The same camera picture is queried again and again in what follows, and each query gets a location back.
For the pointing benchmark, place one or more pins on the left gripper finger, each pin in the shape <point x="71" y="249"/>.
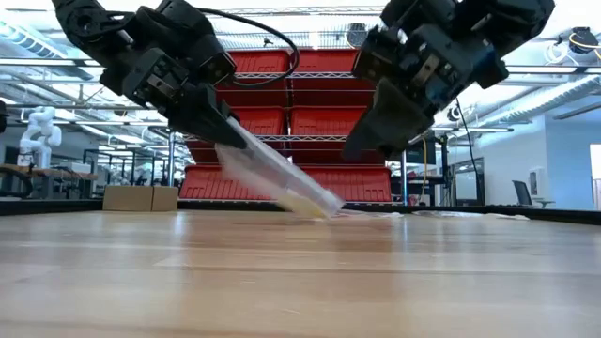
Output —
<point x="224" y="107"/>
<point x="202" y="119"/>

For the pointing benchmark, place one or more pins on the black office chair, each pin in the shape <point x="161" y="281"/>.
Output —
<point x="523" y="192"/>

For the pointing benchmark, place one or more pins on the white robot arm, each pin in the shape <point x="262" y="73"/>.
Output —
<point x="40" y="136"/>

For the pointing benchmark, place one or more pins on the black ceiling device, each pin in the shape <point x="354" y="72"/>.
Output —
<point x="582" y="40"/>

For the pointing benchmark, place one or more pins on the red plastic bin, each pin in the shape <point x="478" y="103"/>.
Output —
<point x="324" y="66"/>
<point x="263" y="122"/>
<point x="202" y="185"/>
<point x="263" y="63"/>
<point x="361" y="183"/>
<point x="324" y="122"/>

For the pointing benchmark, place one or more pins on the wooden workbench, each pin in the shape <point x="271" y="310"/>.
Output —
<point x="51" y="176"/>

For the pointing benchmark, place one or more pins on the clear plastic zip bag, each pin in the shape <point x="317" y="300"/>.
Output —
<point x="371" y="214"/>
<point x="282" y="173"/>
<point x="469" y="215"/>

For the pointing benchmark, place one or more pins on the small cardboard box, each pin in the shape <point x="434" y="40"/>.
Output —
<point x="136" y="198"/>

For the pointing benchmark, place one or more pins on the black computer monitor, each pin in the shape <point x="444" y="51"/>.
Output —
<point x="467" y="183"/>

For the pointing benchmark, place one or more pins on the round dark overhead fixture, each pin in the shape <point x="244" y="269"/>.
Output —
<point x="357" y="35"/>

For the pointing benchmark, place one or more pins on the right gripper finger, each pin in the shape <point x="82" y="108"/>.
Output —
<point x="408" y="127"/>
<point x="380" y="112"/>

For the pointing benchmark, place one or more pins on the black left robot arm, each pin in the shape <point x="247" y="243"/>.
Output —
<point x="94" y="23"/>

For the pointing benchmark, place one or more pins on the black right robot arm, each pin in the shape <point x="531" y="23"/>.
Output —
<point x="493" y="19"/>

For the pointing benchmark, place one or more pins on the yellow rubber band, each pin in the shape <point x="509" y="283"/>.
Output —
<point x="300" y="206"/>
<point x="312" y="211"/>
<point x="293" y="202"/>

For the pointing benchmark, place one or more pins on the white wall device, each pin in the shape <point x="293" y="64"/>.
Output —
<point x="536" y="183"/>

